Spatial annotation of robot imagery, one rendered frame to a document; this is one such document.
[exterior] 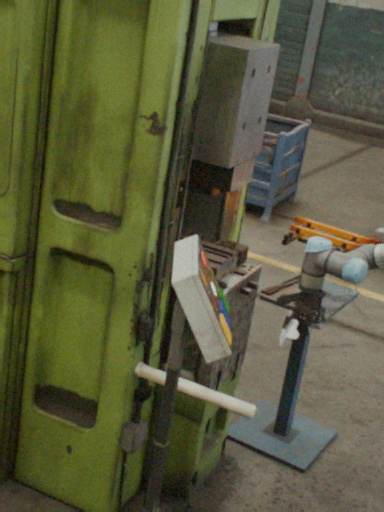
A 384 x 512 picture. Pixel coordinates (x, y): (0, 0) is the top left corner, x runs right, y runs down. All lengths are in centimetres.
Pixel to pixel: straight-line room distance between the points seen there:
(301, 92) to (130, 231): 838
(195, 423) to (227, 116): 119
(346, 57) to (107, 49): 818
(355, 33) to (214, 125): 800
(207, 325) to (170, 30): 90
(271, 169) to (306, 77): 431
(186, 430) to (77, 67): 143
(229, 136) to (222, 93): 14
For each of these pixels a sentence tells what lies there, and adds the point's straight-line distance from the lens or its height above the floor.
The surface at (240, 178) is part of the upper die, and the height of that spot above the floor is 131.
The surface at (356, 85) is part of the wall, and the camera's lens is 1091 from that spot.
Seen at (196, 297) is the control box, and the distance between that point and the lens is 248.
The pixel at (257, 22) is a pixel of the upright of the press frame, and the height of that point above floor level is 181.
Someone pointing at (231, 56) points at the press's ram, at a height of 173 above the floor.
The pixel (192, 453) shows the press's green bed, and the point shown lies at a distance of 344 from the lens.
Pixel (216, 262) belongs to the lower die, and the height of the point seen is 98.
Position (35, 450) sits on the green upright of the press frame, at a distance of 344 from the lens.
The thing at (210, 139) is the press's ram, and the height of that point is 145.
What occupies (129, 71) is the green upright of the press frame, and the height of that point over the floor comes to 165.
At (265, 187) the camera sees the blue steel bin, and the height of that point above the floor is 26.
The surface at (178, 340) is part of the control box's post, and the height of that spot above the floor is 91.
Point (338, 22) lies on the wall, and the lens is 1096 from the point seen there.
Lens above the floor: 212
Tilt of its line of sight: 21 degrees down
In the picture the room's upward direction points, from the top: 9 degrees clockwise
